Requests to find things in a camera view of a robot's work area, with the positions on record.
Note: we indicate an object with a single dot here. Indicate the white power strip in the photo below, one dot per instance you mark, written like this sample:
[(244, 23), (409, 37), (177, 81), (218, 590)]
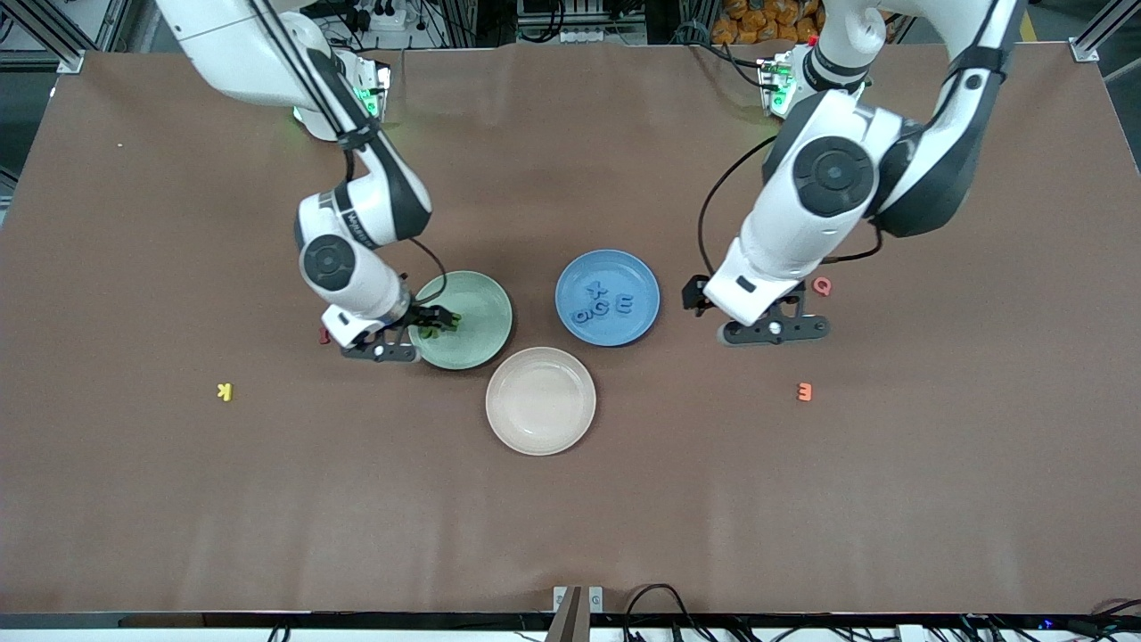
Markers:
[(588, 36), (388, 18)]

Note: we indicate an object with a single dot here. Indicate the aluminium frame profile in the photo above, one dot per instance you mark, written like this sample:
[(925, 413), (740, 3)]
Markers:
[(1083, 49), (69, 61)]

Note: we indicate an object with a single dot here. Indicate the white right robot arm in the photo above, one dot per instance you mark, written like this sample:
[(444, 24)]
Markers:
[(357, 276)]

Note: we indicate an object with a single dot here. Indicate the pink foam letter Q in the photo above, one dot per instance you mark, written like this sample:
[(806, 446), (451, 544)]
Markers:
[(815, 285)]

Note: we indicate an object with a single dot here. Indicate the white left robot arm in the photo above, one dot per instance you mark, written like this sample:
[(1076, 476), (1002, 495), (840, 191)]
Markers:
[(784, 232)]

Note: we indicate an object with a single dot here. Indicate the base connector box green light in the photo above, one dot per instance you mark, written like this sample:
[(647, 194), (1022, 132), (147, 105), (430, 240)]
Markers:
[(381, 89), (775, 85)]

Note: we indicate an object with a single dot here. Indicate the light green plate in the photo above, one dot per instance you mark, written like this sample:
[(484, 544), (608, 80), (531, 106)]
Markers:
[(481, 348)]

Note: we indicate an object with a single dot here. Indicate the pale pink plate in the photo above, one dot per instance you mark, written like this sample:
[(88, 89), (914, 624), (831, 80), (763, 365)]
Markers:
[(540, 401)]

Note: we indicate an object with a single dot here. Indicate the aluminium rack frame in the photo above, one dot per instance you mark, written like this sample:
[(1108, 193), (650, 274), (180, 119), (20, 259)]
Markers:
[(579, 7)]

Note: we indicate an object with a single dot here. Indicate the blue foam letter E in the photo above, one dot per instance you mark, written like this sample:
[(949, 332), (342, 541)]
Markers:
[(626, 304)]

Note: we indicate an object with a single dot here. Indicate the blue foam lowercase g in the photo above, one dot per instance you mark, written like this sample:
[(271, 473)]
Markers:
[(588, 316)]

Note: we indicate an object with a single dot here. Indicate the blue foam letter X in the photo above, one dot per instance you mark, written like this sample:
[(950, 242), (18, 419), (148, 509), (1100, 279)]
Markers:
[(597, 291)]

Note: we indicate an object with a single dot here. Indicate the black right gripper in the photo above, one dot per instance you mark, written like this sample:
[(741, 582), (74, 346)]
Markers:
[(422, 316)]

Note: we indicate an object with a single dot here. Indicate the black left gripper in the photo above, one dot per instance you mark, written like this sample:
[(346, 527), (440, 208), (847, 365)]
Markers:
[(693, 293)]

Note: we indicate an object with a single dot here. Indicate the bag of orange items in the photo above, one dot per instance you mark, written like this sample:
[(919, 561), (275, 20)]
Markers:
[(758, 22)]

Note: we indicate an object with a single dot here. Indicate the blue plate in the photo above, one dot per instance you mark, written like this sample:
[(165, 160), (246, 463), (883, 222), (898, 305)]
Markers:
[(606, 267)]

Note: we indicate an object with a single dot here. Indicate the metal table edge bracket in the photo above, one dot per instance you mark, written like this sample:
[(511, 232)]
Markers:
[(570, 615)]

